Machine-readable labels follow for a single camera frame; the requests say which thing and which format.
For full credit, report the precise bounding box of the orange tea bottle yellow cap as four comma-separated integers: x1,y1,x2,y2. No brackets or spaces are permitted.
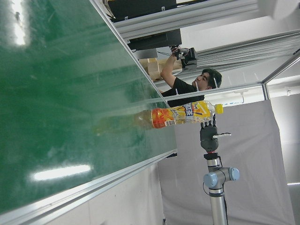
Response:
92,100,224,136

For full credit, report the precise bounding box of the person in black shirt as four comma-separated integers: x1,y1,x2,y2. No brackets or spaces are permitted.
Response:
160,48,223,107

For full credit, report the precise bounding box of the cardboard boxes stack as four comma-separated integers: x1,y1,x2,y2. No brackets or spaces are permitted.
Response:
138,58,183,82

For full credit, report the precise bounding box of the black equipment box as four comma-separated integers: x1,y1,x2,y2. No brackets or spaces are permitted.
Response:
110,0,182,51

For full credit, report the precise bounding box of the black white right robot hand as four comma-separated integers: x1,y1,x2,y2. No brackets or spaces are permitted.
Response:
199,120,232,151

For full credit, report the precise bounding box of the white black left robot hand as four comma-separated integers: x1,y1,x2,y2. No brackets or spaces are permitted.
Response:
256,0,300,19

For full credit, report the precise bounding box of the black teleoperation device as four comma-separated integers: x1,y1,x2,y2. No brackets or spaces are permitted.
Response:
170,46,197,71

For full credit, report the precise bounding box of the aluminium cage frame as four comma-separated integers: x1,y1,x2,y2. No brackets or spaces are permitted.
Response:
90,0,300,101

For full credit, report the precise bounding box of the grey cloth curtain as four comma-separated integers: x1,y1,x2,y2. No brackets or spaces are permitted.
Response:
157,99,296,225

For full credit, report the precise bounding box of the green conveyor belt aluminium frame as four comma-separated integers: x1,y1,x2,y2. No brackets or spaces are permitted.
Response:
0,0,179,222

